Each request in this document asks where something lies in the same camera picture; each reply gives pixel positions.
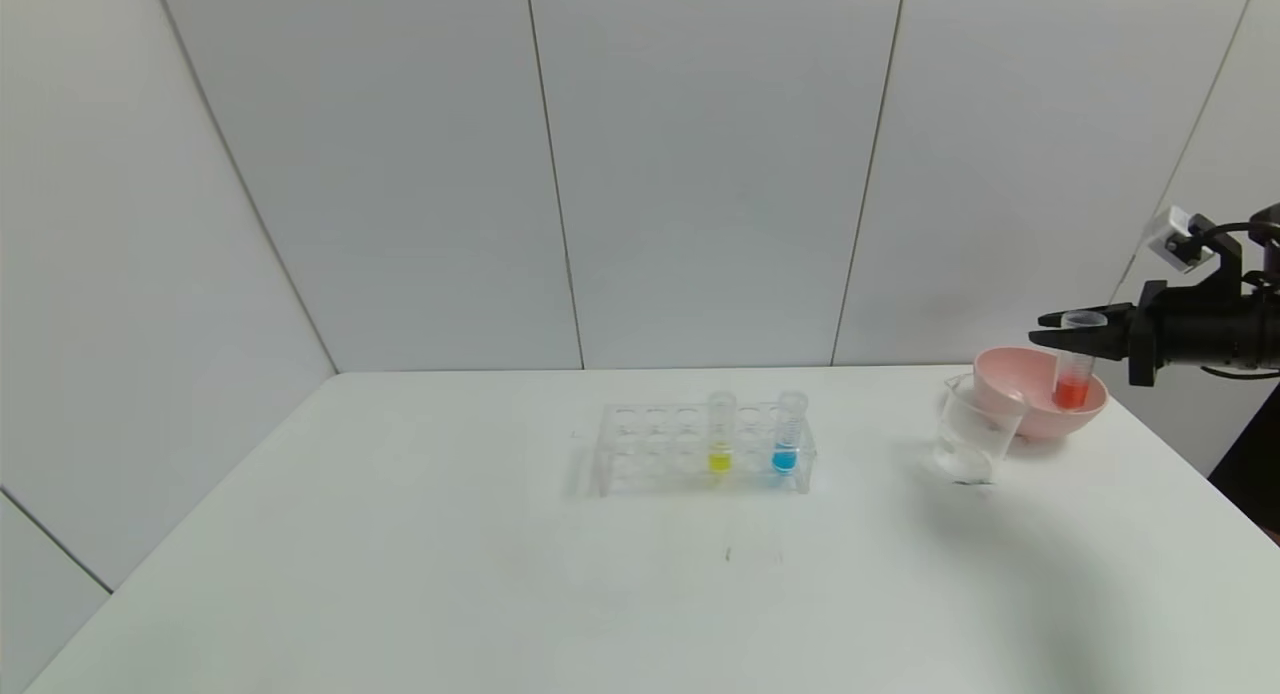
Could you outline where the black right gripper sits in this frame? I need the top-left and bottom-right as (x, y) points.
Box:
(1028, 280), (1242, 387)

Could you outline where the test tube with red pigment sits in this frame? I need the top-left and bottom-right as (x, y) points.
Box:
(1052, 311), (1109, 411)

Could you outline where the test tube with blue pigment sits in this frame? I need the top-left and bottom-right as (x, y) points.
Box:
(772, 391), (808, 475)

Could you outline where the test tube with yellow pigment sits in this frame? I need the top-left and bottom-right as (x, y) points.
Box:
(706, 392), (738, 475)

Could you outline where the clear acrylic test tube rack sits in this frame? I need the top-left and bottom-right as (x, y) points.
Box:
(590, 402), (816, 497)

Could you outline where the pink plastic bowl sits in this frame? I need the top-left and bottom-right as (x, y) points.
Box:
(972, 348), (1107, 441)

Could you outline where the clear glass beaker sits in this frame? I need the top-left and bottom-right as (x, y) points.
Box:
(930, 374), (1028, 485)

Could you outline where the black background object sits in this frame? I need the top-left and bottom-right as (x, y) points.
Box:
(1207, 379), (1280, 547)

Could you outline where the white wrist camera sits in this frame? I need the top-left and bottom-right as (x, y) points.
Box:
(1147, 206), (1217, 274)

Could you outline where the black camera cable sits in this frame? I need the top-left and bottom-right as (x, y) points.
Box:
(1190, 220), (1280, 250)

